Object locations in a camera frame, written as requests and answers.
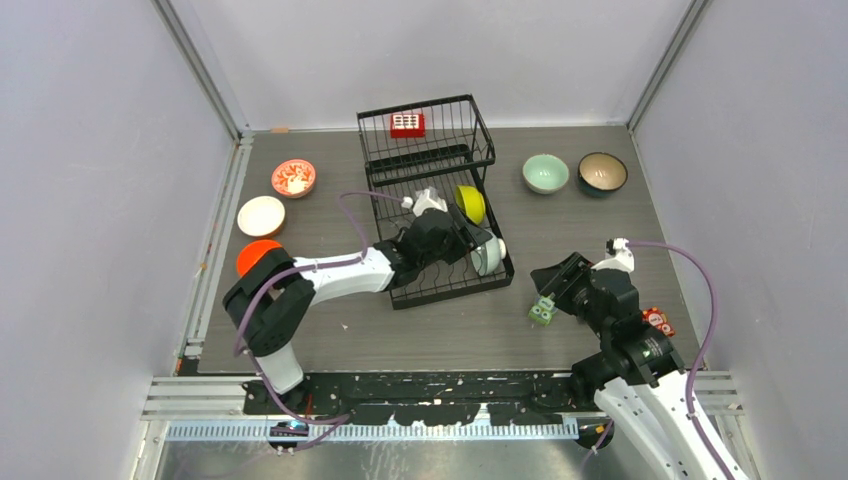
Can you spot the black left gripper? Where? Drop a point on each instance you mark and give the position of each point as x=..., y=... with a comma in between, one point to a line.
x=473, y=233

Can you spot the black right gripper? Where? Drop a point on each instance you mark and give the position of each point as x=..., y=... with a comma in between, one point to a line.
x=550, y=278

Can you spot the mint textured bowl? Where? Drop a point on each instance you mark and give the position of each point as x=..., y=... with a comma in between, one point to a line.
x=487, y=258

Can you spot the celadon bowl with flower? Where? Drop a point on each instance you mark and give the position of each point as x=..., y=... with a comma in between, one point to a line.
x=545, y=173

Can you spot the black wire dish rack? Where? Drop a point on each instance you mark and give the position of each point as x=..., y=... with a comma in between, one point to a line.
x=426, y=163

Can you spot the dark blue glazed bowl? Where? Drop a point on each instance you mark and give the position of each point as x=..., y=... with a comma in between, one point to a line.
x=600, y=175

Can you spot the white bowl red floral pattern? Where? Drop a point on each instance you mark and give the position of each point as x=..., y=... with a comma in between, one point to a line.
x=294, y=178

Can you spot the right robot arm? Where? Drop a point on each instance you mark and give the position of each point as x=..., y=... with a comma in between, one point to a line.
x=637, y=378

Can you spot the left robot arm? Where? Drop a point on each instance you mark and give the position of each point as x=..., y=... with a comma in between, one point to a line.
x=269, y=302

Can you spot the yellow-green bowl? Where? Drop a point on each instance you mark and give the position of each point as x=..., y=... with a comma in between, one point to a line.
x=471, y=202

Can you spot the green owl toy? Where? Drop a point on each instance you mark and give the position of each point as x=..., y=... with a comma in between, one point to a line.
x=543, y=310

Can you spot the red owl card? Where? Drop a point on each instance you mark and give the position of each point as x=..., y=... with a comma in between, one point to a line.
x=659, y=320

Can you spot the red box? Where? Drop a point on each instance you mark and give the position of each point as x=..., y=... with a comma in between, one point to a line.
x=407, y=125

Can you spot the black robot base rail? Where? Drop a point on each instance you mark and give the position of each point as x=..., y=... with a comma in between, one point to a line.
x=435, y=398

